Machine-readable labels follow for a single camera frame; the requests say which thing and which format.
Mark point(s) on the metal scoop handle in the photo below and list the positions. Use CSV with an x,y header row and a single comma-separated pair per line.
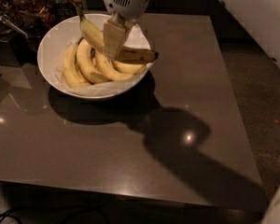
x,y
5,20

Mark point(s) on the middle hidden yellow banana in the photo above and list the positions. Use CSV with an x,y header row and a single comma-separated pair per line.
x,y
105,67

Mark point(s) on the glass jar of snacks right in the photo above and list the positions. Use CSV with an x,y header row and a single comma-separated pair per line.
x,y
43,9

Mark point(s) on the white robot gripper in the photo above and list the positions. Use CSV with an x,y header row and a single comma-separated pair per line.
x,y
127,1

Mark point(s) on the black wire basket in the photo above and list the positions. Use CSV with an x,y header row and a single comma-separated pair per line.
x,y
65,11

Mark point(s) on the white ceramic bowl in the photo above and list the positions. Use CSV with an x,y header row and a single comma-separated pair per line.
x,y
50,62

